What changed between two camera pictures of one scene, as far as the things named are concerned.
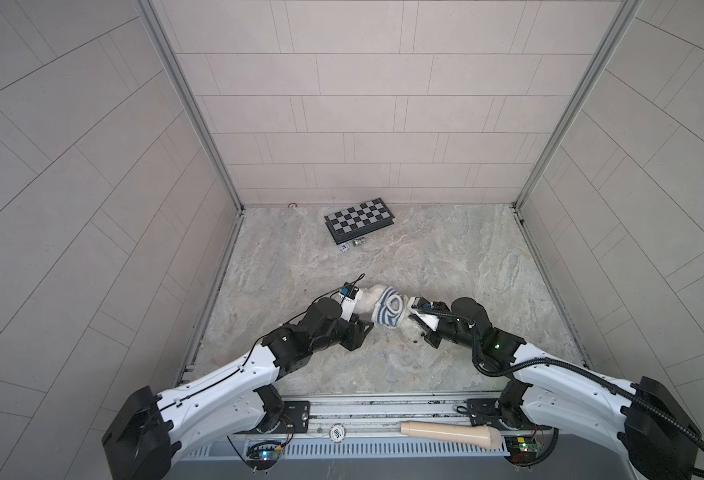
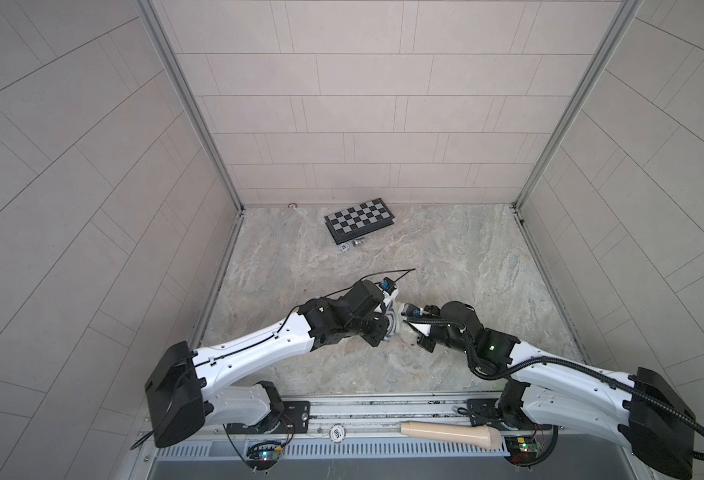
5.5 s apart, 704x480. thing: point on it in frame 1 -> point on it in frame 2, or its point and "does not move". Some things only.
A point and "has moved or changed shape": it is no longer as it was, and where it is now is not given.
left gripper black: x=352 y=338 -> x=380 y=328
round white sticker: x=337 y=432 does not move
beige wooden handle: x=486 y=436 does not move
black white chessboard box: x=358 y=220 does not move
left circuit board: x=263 y=454 does not move
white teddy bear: x=370 y=298 has moved or changed shape
